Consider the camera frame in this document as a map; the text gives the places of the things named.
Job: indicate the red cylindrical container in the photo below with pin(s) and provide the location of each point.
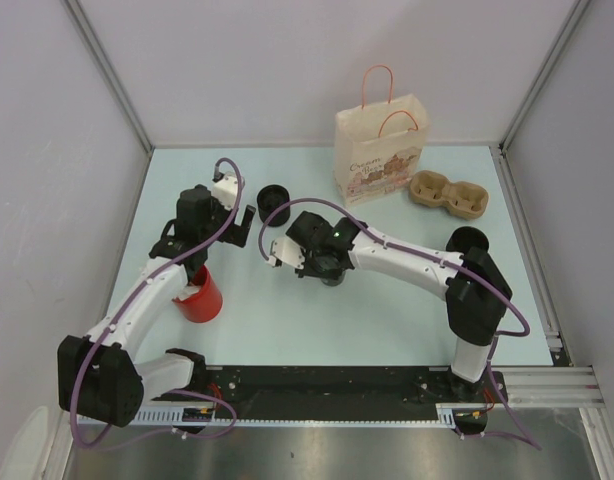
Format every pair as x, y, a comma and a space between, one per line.
207, 304

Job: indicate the short black coffee cup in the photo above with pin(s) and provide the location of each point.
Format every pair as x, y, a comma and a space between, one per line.
269, 198

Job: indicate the transparent dark cup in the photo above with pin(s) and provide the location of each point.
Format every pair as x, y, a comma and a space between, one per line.
333, 282

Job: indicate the beige paper takeout bag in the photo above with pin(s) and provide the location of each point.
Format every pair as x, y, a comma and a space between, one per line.
377, 146

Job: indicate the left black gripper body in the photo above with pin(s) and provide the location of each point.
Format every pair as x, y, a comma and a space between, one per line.
219, 217

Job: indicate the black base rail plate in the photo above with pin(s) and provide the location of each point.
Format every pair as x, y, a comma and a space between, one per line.
315, 386

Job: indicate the white slotted cable duct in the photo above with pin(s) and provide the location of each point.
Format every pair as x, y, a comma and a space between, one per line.
373, 414

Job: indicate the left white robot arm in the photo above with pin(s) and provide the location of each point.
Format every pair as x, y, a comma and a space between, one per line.
98, 374

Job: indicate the tall black coffee cup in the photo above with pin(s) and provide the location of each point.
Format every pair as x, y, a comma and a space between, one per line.
465, 238

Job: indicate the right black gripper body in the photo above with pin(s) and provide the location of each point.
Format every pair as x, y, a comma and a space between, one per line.
315, 267

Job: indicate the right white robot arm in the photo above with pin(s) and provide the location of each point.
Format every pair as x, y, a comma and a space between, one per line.
473, 288

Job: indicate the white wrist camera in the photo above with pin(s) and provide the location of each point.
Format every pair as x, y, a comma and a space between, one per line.
285, 251
225, 190

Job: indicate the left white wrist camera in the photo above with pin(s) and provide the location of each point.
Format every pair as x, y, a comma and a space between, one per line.
225, 190

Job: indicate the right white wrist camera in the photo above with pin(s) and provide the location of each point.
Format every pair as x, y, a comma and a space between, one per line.
285, 251

